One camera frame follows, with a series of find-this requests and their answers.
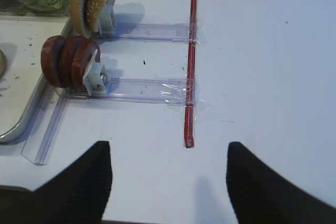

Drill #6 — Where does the left sesame bun half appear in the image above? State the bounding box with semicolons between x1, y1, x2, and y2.
69;0;92;38

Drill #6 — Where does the meat patty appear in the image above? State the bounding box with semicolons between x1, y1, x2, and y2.
58;36;87;88
40;35;66;88
71;40;100;91

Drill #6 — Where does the clear bun track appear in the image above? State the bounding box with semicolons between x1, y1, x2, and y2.
92;23;197;43

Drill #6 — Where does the middle meat patty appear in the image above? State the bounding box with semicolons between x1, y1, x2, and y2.
58;36;87;88

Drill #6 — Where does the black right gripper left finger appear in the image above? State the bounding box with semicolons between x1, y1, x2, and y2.
1;141;113;223

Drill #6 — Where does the white patty pusher block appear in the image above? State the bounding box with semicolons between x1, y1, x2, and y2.
82;49;110;96

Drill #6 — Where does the back meat patty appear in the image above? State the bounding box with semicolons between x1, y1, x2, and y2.
71;40;100;91

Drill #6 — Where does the bottom bun on tray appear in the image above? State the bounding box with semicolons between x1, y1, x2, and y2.
0;50;7;78

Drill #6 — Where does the clear patty track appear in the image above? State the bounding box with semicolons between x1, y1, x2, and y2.
59;78;200;106

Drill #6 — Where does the front meat patty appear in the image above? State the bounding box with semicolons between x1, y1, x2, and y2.
40;35;66;88

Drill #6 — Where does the clear rail right of tray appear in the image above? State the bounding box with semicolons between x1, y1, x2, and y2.
22;85;68;166

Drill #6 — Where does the metal baking tray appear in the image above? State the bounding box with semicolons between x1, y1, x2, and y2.
1;15;68;143

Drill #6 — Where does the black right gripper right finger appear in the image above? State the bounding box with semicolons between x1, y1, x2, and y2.
226;142;335;223

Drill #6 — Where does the red plastic rail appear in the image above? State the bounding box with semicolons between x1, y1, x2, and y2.
184;0;197;148

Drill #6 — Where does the white bun pusher block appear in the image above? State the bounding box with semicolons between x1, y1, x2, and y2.
98;0;116;35

